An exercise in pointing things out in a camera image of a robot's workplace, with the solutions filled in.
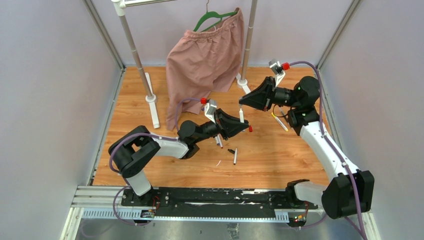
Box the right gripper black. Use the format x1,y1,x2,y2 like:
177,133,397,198
239,76,300,113

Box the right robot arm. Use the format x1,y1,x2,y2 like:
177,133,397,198
239,76,375,219

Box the pink shorts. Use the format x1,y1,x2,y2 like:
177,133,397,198
165,7,245,131

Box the green clothes hanger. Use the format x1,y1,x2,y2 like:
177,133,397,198
193,0,238,33

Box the white marker teal tip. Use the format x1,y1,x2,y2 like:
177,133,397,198
239,104,245,123

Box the clear barrel gel pen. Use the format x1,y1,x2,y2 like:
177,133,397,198
278,106,286,117

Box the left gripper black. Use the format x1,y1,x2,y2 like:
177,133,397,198
193,108,249,144

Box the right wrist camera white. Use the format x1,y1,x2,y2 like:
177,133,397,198
268,59,286,87

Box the clothes rack metal white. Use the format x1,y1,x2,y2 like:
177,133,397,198
111,0,262,129

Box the white marker red tip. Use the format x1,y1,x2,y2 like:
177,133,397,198
217,135,223,149

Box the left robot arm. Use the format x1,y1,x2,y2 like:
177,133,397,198
108,108,252,207

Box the white marker yellow tip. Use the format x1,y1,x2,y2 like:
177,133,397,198
271,112,289,132

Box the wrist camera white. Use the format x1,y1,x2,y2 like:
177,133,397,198
204,99,217,123
268,59,286,87

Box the white marker blue tip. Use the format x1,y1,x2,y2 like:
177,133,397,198
214,136,220,146

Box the aluminium frame rail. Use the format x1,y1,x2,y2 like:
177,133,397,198
61,186,361,240

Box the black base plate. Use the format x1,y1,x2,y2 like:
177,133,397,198
121,187,317,220

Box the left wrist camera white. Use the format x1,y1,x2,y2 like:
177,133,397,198
204,99,217,123

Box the white marker grey tip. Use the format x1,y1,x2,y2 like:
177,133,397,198
233,148,238,165

